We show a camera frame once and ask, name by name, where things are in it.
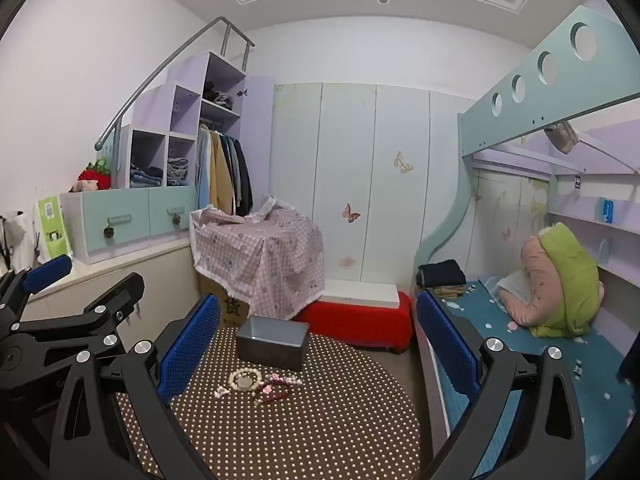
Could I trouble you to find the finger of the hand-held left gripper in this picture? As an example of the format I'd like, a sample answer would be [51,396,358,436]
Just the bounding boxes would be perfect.
[10,272,146,367]
[0,254,73,322]

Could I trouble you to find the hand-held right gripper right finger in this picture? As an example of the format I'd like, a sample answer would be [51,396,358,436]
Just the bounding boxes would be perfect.
[415,289,588,480]

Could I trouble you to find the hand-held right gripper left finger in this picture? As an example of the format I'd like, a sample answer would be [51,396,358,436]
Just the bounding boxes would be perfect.
[50,292,223,480]

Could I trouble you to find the white bead bracelet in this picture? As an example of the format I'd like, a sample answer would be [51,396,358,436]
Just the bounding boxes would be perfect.
[229,367,263,394]

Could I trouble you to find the grey metal box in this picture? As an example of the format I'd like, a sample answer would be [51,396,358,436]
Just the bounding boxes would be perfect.
[235,316,311,372]

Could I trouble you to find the dark red bead bracelet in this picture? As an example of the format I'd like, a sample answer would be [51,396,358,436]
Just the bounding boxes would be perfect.
[252,380,304,407]

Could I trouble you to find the green and white bag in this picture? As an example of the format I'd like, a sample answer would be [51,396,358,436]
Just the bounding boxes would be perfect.
[37,195,74,264]

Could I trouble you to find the cream low cabinet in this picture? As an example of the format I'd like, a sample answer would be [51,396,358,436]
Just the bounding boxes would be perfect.
[25,239,202,356]

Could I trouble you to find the white plastic bag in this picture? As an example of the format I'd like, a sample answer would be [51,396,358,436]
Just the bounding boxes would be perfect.
[0,210,39,277]

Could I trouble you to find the folded brown cloth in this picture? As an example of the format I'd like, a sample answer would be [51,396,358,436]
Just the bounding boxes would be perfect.
[432,284,474,299]

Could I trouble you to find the brown cardboard box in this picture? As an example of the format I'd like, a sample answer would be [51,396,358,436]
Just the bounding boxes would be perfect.
[198,272,251,331]

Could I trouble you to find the blue printed bed sheet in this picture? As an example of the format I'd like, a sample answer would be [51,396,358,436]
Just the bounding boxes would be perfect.
[429,277,640,480]

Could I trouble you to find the folded black clothes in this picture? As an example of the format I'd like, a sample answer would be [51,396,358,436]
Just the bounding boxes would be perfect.
[416,259,467,289]

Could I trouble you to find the wide teal drawer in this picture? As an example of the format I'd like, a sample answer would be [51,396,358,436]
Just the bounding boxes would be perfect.
[80,192,151,256]

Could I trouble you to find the red storage box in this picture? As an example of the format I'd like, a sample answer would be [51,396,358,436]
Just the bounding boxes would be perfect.
[292,292,413,356]

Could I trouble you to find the white pillow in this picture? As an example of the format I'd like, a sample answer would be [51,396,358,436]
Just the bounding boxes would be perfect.
[497,271,527,297]

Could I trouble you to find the red strawberry plush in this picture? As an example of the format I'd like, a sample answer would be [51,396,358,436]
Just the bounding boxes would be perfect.
[70,157,112,194]

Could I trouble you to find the narrow teal drawer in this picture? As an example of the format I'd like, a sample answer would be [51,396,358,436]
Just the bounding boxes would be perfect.
[149,187,198,237]

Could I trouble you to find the pink printed pillow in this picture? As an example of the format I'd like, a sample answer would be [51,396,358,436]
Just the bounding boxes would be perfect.
[502,235,566,326]

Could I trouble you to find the pink checked cloth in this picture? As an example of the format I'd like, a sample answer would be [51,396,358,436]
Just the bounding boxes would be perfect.
[190,194,326,321]

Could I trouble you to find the brown polka dot tablecloth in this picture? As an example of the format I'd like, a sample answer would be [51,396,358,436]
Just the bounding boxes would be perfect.
[115,325,423,480]

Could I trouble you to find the row of hanging clothes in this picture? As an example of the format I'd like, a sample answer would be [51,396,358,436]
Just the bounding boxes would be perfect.
[196,120,254,218]

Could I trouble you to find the purple bed shelf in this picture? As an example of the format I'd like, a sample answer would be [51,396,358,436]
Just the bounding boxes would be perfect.
[545,160,640,286]

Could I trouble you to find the purple stair cabinet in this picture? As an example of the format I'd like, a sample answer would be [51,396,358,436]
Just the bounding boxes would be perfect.
[112,51,276,192]

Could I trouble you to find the dark clothes pile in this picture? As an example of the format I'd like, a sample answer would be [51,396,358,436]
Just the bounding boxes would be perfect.
[202,82,236,111]

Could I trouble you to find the white wardrobe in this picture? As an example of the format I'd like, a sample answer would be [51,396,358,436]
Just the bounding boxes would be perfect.
[270,82,481,286]

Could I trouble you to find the grey metal handrail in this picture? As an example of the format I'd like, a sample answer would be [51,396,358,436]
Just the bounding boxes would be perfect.
[95,16,256,151]

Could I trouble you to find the grey clip lamp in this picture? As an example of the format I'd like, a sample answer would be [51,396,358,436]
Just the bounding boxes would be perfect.
[544,121,581,155]

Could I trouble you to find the teal bunk bed frame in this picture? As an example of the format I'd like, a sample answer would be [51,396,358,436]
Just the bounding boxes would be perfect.
[414,5,640,283]

